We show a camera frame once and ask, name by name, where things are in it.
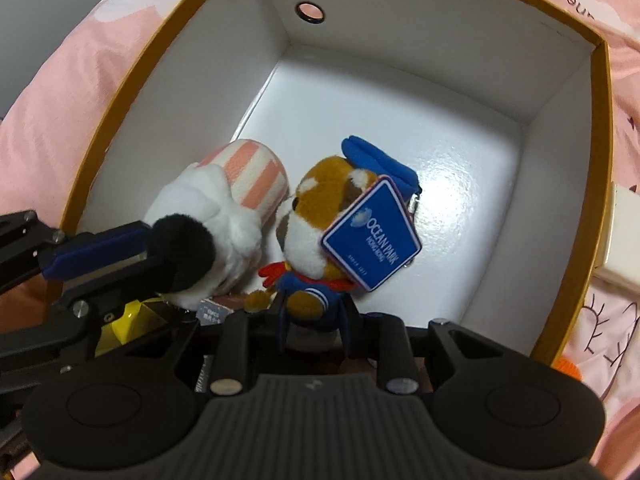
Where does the pink printed blanket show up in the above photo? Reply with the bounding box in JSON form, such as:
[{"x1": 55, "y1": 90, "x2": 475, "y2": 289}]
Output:
[{"x1": 0, "y1": 0, "x2": 640, "y2": 480}]

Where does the white long box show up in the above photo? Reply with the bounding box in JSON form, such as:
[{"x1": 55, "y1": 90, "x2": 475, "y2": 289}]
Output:
[{"x1": 597, "y1": 182, "x2": 640, "y2": 291}]

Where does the yellow storage box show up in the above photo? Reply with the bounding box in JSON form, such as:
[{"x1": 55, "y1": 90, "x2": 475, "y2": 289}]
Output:
[{"x1": 60, "y1": 0, "x2": 613, "y2": 396}]

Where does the white striped plush toy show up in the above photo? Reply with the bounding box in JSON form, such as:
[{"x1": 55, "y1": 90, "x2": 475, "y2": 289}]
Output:
[{"x1": 144, "y1": 139, "x2": 291, "y2": 311}]

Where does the purple card box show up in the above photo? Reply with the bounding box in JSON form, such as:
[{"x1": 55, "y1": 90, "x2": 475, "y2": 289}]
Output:
[{"x1": 197, "y1": 297, "x2": 241, "y2": 328}]

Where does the yellow plastic item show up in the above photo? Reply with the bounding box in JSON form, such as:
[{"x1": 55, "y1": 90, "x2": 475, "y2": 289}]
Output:
[{"x1": 95, "y1": 300, "x2": 171, "y2": 356}]

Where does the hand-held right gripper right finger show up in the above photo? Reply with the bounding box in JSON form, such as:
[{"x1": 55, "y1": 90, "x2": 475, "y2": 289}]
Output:
[{"x1": 335, "y1": 300, "x2": 532, "y2": 395}]

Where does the red panda plush toy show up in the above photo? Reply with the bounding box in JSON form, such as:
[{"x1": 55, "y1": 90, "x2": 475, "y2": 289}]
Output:
[{"x1": 244, "y1": 135, "x2": 423, "y2": 351}]

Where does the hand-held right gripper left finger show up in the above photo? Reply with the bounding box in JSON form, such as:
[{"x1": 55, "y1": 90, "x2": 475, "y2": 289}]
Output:
[{"x1": 97, "y1": 302, "x2": 292, "y2": 397}]

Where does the orange red knitted flower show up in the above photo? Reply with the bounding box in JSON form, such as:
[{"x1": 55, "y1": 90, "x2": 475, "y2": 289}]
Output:
[{"x1": 552, "y1": 355, "x2": 583, "y2": 383}]

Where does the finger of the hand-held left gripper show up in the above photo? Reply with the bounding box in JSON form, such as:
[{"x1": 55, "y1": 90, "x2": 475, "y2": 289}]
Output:
[
  {"x1": 0, "y1": 209, "x2": 156, "y2": 295},
  {"x1": 0, "y1": 259, "x2": 172, "y2": 397}
]

